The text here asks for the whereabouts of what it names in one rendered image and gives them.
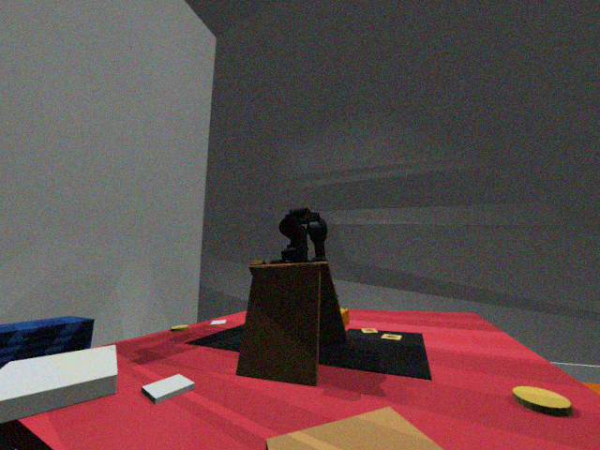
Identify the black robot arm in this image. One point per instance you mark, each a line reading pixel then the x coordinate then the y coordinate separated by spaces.
pixel 291 227

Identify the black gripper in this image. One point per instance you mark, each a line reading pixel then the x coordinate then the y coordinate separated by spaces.
pixel 305 260

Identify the white flat rectangular board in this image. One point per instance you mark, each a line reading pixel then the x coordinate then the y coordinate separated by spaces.
pixel 42 384

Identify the white square tile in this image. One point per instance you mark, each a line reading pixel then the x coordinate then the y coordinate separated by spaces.
pixel 167 388

